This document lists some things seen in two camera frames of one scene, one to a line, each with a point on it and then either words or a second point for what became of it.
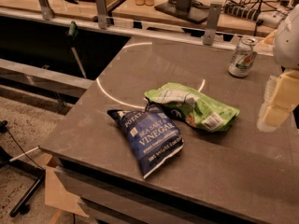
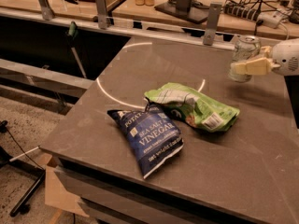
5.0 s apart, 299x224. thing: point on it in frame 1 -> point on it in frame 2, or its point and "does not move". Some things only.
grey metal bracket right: x=211 y=25 does not move
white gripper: x=288 y=39 -> x=286 y=57
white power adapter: x=272 y=19 does not move
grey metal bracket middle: x=101 y=8 does not move
